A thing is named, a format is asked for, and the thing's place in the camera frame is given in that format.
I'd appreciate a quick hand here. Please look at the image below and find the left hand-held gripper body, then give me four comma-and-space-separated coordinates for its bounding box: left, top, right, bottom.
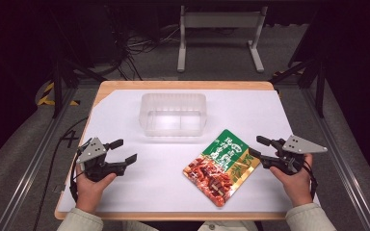
76, 137, 127, 183

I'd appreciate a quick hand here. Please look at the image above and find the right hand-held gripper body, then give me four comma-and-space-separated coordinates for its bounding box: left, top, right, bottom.
261, 134, 329, 176

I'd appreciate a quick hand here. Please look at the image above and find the green and red snack packet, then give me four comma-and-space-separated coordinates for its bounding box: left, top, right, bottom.
182, 128, 261, 208

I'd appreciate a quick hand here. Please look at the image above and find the clear plastic container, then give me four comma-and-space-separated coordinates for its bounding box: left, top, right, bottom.
138, 92, 208, 138

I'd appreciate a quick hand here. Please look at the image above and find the person's right hand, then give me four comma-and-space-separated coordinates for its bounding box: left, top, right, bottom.
269, 153, 314, 208

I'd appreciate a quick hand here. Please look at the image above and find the person's left hand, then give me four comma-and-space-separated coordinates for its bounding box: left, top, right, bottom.
75, 172, 118, 215

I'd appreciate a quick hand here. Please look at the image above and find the white paper sheet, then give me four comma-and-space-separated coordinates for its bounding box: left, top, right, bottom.
57, 89, 321, 214

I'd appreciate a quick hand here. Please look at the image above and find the black tripod stand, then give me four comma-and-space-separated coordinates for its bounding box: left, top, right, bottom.
268, 47, 328, 119
49, 18, 108, 119

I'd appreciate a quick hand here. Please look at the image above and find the yellow and black striped tape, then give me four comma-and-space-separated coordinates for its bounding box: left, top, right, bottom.
37, 82, 80, 107

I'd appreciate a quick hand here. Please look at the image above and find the white metal stand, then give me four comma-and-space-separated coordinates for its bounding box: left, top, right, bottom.
176, 5, 269, 74

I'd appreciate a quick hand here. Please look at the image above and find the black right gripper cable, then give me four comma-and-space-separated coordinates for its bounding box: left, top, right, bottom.
303, 159, 319, 200

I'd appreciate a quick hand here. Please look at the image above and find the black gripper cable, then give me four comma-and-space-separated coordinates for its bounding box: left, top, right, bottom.
303, 159, 319, 200
68, 141, 93, 204

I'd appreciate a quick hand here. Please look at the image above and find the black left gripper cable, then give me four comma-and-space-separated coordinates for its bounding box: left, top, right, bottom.
68, 141, 93, 204

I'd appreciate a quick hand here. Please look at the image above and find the aluminium rail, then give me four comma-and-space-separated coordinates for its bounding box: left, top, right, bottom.
301, 87, 370, 231
0, 86, 79, 231

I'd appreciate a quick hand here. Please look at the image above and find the bundle of black floor cables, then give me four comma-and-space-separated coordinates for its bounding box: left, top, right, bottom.
107, 13, 181, 82

